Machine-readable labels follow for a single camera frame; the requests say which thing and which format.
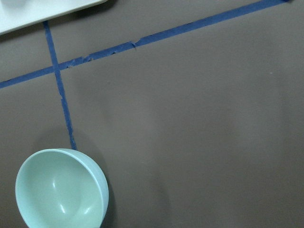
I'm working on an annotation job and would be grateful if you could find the light green bowl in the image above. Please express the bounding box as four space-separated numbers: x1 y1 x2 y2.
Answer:
15 148 109 228

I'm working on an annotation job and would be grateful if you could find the white rabbit tray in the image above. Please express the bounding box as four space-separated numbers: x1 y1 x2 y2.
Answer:
0 0 105 35

